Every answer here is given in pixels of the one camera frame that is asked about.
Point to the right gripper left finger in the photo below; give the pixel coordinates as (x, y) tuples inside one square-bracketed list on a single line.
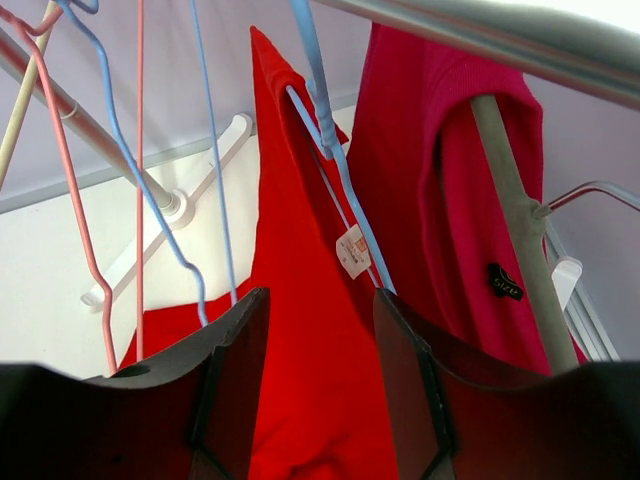
[(187, 412)]

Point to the pink wire hanger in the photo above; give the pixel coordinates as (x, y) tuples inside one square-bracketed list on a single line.
[(44, 272)]

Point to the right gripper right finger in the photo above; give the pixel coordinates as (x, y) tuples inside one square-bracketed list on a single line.
[(458, 413)]

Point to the red t shirt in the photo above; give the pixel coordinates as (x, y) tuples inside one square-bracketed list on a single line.
[(322, 411)]

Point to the cream wire hanger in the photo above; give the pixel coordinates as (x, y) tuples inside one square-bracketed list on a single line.
[(37, 38)]

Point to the magenta t shirt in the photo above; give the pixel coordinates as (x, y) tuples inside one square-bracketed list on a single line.
[(419, 170)]

